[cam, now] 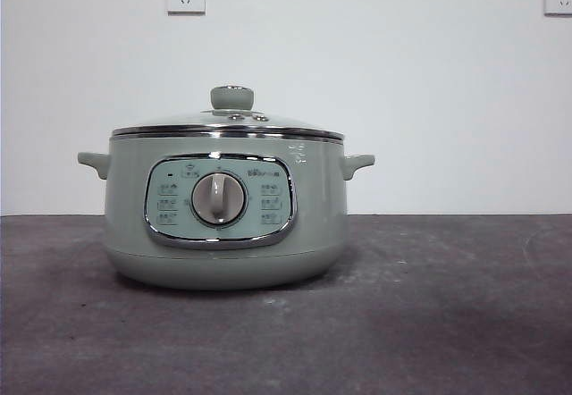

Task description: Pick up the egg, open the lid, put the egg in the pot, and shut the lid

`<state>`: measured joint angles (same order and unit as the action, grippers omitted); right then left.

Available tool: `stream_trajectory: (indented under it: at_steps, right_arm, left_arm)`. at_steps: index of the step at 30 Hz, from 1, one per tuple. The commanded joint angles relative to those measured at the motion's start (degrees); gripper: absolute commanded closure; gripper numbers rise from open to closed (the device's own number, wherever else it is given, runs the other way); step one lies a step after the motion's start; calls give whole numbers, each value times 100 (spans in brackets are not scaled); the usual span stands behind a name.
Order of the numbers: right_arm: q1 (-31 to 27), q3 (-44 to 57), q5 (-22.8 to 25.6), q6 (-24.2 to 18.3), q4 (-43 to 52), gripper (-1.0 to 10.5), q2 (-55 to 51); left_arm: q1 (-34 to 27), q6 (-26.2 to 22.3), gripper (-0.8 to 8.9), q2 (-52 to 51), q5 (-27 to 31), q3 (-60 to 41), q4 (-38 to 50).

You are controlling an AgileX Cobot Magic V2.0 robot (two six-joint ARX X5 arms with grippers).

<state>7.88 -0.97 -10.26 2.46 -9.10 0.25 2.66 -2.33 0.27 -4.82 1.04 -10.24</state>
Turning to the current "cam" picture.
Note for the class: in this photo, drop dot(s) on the glass lid with green knob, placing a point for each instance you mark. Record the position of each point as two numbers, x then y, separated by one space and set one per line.
231 97

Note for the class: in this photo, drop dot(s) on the pale green electric cooking pot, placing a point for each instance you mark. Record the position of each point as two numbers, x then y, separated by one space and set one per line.
228 261

